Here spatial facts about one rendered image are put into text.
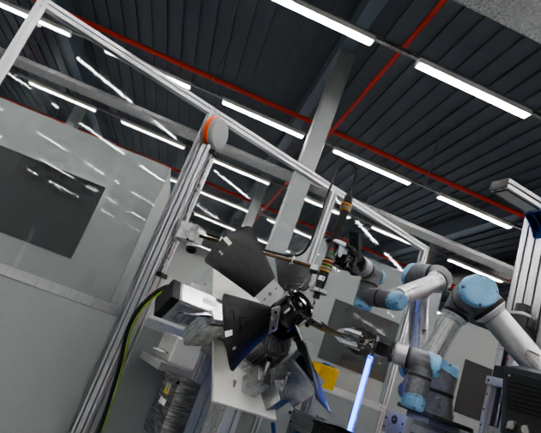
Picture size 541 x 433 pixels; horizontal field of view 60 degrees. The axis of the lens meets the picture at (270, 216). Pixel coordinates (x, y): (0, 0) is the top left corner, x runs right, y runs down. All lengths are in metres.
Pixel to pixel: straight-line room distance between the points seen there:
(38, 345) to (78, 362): 0.18
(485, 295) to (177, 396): 1.13
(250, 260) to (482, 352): 4.31
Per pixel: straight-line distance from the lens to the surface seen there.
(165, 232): 2.08
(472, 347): 5.67
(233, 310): 1.45
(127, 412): 2.29
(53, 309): 2.13
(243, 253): 1.69
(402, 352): 1.68
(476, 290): 1.72
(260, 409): 1.72
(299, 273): 1.89
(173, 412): 1.87
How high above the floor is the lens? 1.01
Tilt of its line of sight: 16 degrees up
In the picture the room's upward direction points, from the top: 21 degrees clockwise
